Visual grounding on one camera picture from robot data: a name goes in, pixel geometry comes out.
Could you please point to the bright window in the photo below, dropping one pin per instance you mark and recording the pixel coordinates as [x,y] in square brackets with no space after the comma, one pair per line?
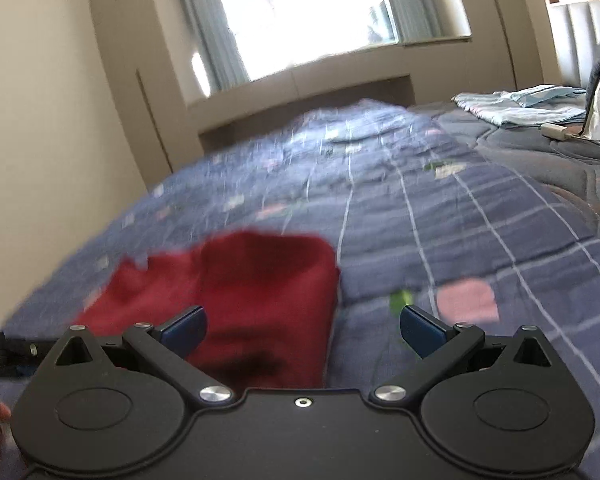
[305,10]

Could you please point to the folded light blue cloth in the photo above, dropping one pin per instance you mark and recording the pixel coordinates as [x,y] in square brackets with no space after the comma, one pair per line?
[520,105]

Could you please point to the dark grey quilted mattress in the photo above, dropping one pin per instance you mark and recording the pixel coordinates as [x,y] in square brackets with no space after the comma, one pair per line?
[555,175]

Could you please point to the padded grey headboard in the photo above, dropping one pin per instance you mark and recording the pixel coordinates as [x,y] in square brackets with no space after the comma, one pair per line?
[575,30]

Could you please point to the beige window bench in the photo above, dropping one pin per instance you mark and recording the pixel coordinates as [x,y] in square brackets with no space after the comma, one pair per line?
[305,97]

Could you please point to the small white charger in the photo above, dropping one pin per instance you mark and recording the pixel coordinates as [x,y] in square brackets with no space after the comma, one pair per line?
[555,130]

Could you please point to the light blue curtain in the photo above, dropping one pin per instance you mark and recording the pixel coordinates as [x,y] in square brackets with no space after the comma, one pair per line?
[412,0]
[215,25]

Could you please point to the blue plaid quilt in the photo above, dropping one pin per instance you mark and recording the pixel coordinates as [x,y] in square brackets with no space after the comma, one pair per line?
[430,220]

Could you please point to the dark red long-sleeved shirt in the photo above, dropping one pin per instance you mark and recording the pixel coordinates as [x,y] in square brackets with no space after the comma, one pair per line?
[260,300]

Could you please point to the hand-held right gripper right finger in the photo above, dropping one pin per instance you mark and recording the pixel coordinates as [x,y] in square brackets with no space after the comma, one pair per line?
[420,332]

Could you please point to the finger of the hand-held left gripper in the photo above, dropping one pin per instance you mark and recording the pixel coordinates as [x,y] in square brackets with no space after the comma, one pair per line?
[10,352]

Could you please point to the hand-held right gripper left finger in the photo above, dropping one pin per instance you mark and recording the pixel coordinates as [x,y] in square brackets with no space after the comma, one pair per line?
[185,331]

